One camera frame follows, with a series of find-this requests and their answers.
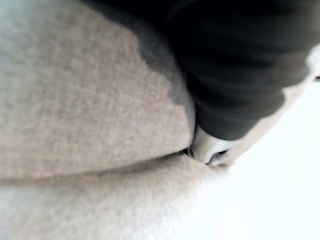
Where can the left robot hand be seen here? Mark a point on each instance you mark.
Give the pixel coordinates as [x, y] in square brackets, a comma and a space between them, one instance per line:
[237, 62]

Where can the beige fabric cushion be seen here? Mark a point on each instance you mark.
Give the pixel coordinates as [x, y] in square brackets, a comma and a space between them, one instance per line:
[75, 100]

